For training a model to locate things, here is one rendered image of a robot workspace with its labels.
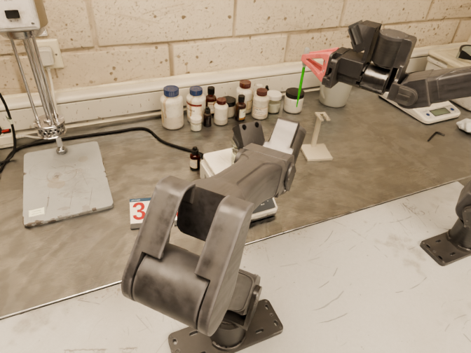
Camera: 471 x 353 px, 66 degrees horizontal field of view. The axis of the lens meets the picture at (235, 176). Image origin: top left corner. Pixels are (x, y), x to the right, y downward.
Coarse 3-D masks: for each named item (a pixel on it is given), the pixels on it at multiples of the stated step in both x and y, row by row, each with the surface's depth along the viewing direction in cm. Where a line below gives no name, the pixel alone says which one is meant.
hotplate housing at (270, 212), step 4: (204, 160) 94; (200, 164) 95; (204, 164) 93; (200, 168) 96; (204, 168) 93; (208, 168) 92; (200, 172) 96; (204, 172) 93; (208, 172) 91; (200, 176) 97; (204, 176) 94; (208, 176) 91; (276, 208) 89; (260, 212) 87; (264, 212) 87; (268, 212) 88; (272, 212) 88; (252, 216) 86; (256, 216) 87; (260, 216) 87; (264, 216) 88; (252, 220) 87; (256, 220) 88
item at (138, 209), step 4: (132, 204) 86; (136, 204) 86; (140, 204) 86; (144, 204) 86; (148, 204) 86; (132, 208) 85; (136, 208) 85; (140, 208) 86; (144, 208) 86; (132, 212) 85; (136, 212) 85; (140, 212) 85; (144, 212) 86; (132, 216) 85; (136, 216) 85; (140, 216) 85; (132, 220) 85; (136, 220) 85; (140, 220) 85
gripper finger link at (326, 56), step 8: (344, 48) 82; (304, 56) 85; (312, 56) 83; (320, 56) 81; (328, 56) 80; (336, 56) 81; (312, 64) 85; (328, 64) 80; (320, 72) 83; (328, 72) 82; (320, 80) 83
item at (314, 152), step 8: (320, 112) 107; (320, 120) 104; (328, 120) 104; (304, 144) 114; (312, 144) 113; (320, 144) 115; (304, 152) 111; (312, 152) 111; (320, 152) 112; (328, 152) 112; (312, 160) 109; (320, 160) 109
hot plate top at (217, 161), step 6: (222, 150) 95; (228, 150) 96; (204, 156) 93; (210, 156) 93; (216, 156) 93; (222, 156) 93; (228, 156) 93; (210, 162) 91; (216, 162) 91; (222, 162) 91; (228, 162) 91; (210, 168) 89; (216, 168) 89; (222, 168) 89
